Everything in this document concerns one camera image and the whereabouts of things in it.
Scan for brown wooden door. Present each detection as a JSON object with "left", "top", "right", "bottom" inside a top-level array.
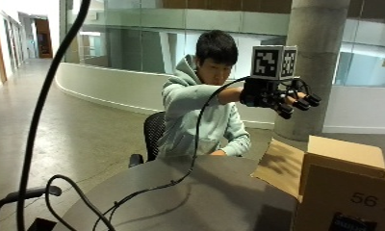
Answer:
[{"left": 34, "top": 17, "right": 54, "bottom": 60}]

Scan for black office chair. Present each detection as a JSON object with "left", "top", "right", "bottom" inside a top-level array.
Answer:
[{"left": 127, "top": 111, "right": 168, "bottom": 168}]

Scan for glass balustrade panels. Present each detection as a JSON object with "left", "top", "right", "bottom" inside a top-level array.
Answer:
[{"left": 63, "top": 0, "right": 385, "bottom": 89}]

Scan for thick black cable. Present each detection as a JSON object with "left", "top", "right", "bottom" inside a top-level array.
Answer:
[{"left": 17, "top": 0, "right": 93, "bottom": 231}]

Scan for black curved handle bar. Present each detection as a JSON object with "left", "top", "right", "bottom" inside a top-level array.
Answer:
[{"left": 0, "top": 185, "right": 63, "bottom": 231}]

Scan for grey concrete column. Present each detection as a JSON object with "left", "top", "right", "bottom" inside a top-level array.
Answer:
[{"left": 272, "top": 0, "right": 353, "bottom": 142}]

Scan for looped black cable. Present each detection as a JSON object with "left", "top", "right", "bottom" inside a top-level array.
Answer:
[{"left": 45, "top": 174, "right": 118, "bottom": 231}]

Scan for thin black glove cable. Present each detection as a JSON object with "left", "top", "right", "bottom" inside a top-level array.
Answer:
[{"left": 91, "top": 76, "right": 251, "bottom": 231}]

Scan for brown cardboard box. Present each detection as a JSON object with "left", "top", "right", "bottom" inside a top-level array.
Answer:
[{"left": 252, "top": 135, "right": 385, "bottom": 231}]

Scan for the person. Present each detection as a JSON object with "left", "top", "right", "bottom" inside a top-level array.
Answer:
[{"left": 158, "top": 29, "right": 255, "bottom": 160}]

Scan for white marker cube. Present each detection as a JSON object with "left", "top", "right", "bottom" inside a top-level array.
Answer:
[{"left": 250, "top": 44, "right": 299, "bottom": 81}]

